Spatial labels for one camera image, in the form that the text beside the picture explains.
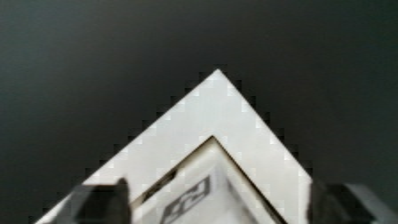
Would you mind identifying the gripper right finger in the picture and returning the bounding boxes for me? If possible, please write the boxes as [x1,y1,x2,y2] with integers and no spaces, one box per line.
[308,181,398,224]

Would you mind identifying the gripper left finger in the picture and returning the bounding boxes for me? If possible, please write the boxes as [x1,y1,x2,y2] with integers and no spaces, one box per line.
[52,178,132,224]

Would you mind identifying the white leg block tagged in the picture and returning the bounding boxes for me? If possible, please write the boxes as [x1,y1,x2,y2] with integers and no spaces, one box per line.
[34,72,312,224]

